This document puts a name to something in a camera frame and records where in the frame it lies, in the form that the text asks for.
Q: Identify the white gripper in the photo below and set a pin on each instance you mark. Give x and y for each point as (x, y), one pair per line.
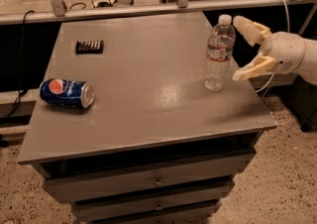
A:
(287, 53)

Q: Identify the clear plastic water bottle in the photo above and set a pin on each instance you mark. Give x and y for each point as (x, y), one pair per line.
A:
(218, 53)

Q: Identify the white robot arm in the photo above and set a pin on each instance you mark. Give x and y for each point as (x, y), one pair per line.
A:
(308, 68)

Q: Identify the grey drawer cabinet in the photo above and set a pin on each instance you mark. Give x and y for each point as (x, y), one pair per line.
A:
(155, 146)

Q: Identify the white power strip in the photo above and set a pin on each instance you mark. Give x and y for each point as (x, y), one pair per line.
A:
(103, 3)

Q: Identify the small black ridged block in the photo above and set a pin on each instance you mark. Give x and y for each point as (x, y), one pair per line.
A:
(90, 47)

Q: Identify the blue Pepsi can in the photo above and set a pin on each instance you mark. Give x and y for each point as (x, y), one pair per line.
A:
(56, 91)

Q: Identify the metal guard rail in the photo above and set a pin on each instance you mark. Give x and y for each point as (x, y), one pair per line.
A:
(132, 11)

